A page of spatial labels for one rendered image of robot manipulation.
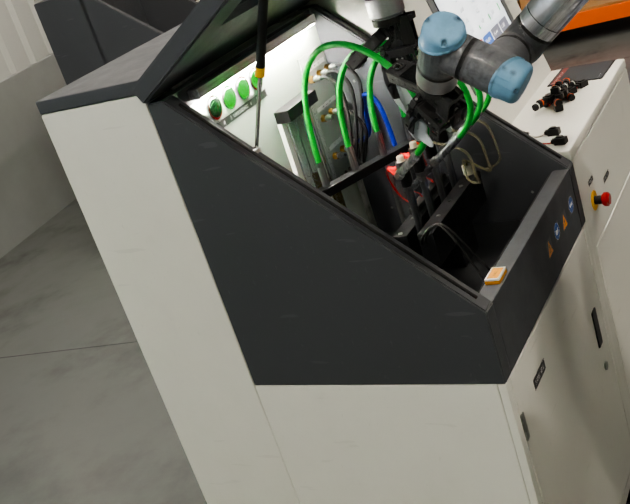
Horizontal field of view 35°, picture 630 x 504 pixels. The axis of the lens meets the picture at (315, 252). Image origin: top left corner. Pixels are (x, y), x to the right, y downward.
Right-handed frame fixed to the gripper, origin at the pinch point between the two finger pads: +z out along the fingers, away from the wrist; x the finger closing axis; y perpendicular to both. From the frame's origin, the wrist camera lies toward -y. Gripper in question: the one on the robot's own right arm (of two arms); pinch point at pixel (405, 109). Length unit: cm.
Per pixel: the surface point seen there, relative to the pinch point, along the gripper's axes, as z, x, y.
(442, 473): 68, -35, 3
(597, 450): 92, 5, 22
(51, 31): -5, 246, -319
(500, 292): 30.5, -26.5, 21.7
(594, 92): 27, 76, 19
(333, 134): 10.2, 22.9, -31.8
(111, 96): -23, -35, -44
